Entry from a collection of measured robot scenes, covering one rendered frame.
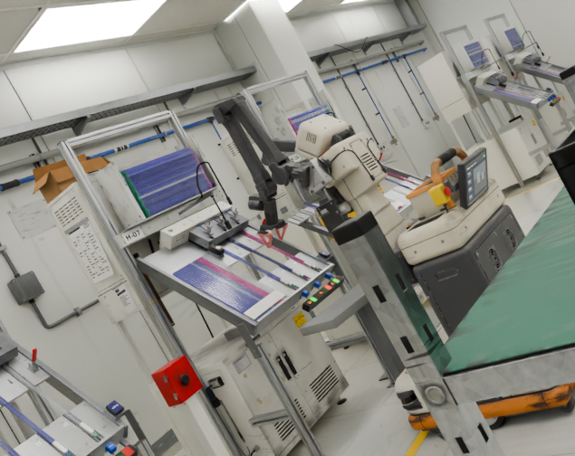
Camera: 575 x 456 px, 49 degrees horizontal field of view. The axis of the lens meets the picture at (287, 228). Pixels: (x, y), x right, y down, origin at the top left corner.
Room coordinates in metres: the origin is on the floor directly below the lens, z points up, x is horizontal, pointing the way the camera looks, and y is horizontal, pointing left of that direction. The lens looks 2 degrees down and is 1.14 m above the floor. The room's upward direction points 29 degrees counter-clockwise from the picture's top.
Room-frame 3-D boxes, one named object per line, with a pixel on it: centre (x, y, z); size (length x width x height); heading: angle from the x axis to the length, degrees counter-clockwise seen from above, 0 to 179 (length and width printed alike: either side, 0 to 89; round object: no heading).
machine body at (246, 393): (3.45, 0.59, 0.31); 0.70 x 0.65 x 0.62; 140
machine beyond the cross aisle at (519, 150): (7.27, -2.64, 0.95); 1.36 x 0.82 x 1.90; 50
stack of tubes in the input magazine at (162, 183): (3.42, 0.46, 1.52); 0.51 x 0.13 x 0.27; 140
